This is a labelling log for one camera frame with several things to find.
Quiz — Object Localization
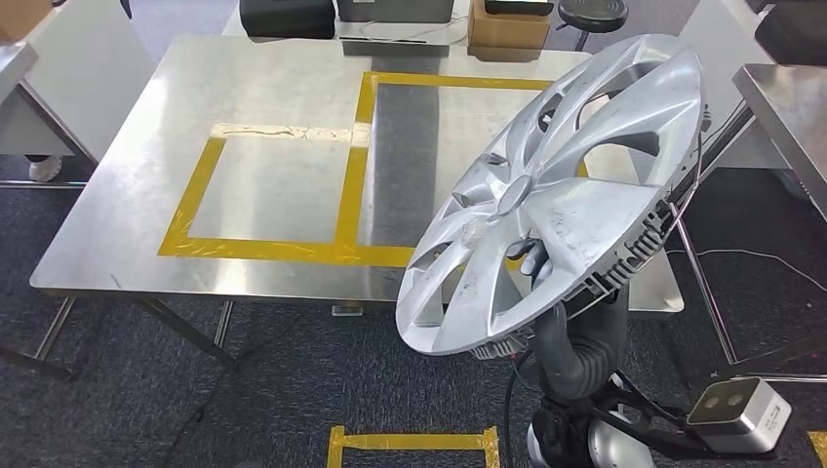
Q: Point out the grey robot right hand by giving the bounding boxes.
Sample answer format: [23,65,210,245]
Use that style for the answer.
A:
[506,237,633,383]

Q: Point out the silver plastic wheel cover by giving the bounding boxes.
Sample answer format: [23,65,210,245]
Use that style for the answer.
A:
[394,33,706,361]

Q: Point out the stainless steel workbench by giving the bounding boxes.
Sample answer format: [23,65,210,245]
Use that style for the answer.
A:
[0,33,687,383]

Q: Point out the brown cardboard box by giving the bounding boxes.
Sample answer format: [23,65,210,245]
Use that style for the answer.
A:
[0,0,55,41]
[466,0,552,64]

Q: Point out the white cabinet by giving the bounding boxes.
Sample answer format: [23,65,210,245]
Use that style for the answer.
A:
[0,0,158,163]
[678,0,791,173]

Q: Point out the black round stool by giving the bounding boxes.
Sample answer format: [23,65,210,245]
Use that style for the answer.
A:
[556,0,630,53]

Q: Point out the black flat tray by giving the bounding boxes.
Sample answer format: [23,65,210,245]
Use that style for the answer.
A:
[484,0,556,18]

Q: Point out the black carrying case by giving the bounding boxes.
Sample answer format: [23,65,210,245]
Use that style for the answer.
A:
[239,0,337,41]
[752,0,827,67]

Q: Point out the grey equipment box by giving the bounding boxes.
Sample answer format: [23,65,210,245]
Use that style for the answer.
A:
[335,0,457,24]

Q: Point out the person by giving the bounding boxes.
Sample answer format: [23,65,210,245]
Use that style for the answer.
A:
[28,154,64,184]

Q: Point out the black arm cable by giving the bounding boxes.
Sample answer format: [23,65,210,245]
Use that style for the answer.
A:
[502,351,537,468]

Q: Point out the white floor cable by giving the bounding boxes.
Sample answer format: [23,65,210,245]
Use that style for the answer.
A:
[665,248,827,293]

